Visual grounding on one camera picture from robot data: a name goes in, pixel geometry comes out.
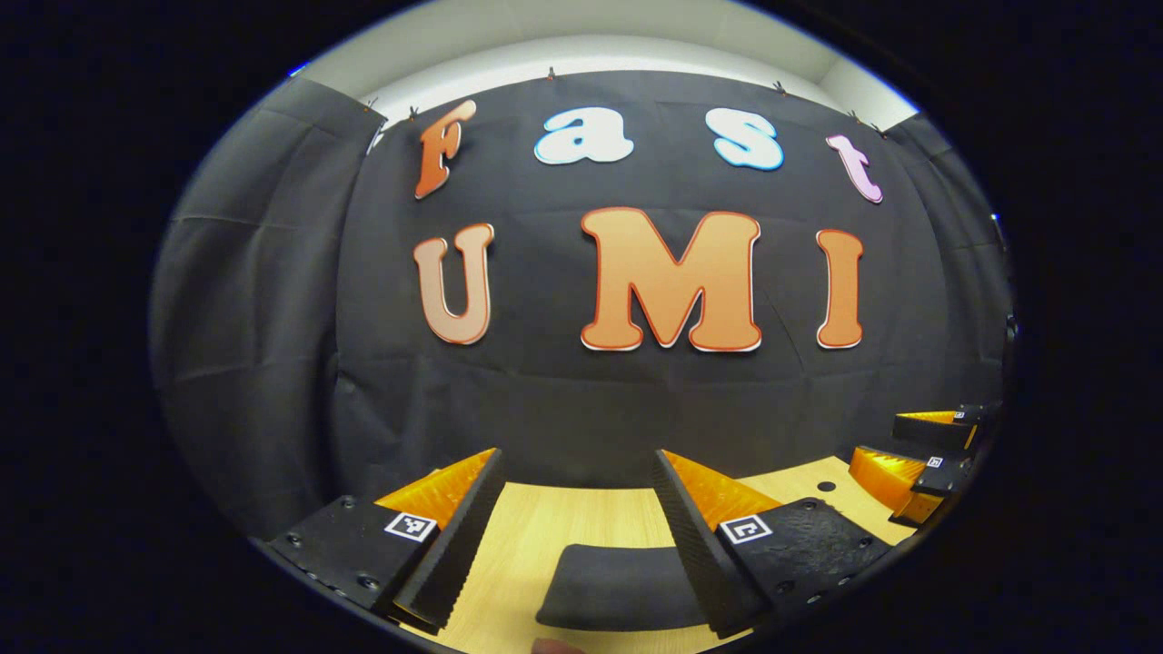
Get dark blue jeans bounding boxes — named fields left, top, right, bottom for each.
left=535, top=542, right=721, bottom=633

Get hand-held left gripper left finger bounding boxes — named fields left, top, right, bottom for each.
left=262, top=445, right=509, bottom=637

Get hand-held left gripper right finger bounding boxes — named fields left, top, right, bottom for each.
left=651, top=447, right=898, bottom=640

